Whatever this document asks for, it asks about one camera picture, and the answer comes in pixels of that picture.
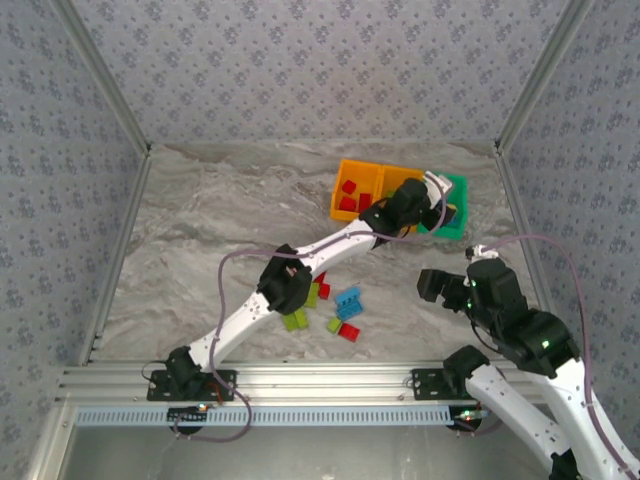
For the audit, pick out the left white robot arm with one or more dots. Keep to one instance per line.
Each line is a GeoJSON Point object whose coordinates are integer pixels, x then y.
{"type": "Point", "coordinates": [235, 320]}

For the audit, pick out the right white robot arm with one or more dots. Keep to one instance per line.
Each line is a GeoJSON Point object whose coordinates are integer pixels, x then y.
{"type": "Point", "coordinates": [505, 400]}

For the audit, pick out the orange plastic bin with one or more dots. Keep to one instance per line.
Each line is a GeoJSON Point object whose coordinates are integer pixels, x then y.
{"type": "Point", "coordinates": [337, 212]}
{"type": "Point", "coordinates": [395, 175]}

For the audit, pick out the red lego brick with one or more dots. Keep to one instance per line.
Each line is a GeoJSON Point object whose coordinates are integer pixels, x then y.
{"type": "Point", "coordinates": [320, 277]}
{"type": "Point", "coordinates": [349, 332]}
{"type": "Point", "coordinates": [349, 186]}
{"type": "Point", "coordinates": [347, 203]}
{"type": "Point", "coordinates": [365, 201]}
{"type": "Point", "coordinates": [324, 290]}

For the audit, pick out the green plastic bin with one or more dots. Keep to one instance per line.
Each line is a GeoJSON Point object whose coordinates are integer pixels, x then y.
{"type": "Point", "coordinates": [462, 200]}

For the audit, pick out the small controller board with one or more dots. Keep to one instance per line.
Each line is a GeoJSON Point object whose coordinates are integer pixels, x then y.
{"type": "Point", "coordinates": [470, 415]}
{"type": "Point", "coordinates": [190, 412]}

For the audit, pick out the long green lego brick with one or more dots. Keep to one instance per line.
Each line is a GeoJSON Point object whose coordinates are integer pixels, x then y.
{"type": "Point", "coordinates": [312, 296]}

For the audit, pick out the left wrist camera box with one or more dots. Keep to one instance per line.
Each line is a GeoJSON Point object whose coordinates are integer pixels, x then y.
{"type": "Point", "coordinates": [442, 184]}

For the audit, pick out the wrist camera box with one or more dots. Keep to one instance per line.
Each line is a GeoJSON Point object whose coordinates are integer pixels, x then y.
{"type": "Point", "coordinates": [482, 251]}
{"type": "Point", "coordinates": [442, 184]}

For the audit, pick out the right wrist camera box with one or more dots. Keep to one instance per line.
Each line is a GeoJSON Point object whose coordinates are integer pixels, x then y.
{"type": "Point", "coordinates": [482, 251]}

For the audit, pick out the aluminium side rail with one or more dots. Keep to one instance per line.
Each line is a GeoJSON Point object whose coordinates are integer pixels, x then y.
{"type": "Point", "coordinates": [118, 250]}
{"type": "Point", "coordinates": [522, 225]}

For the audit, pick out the aluminium upright post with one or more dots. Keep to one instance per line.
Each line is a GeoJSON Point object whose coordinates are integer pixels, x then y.
{"type": "Point", "coordinates": [540, 75]}
{"type": "Point", "coordinates": [104, 75]}

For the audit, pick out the wide aluminium base rail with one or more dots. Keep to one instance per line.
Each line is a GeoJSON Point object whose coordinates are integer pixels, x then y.
{"type": "Point", "coordinates": [325, 385]}

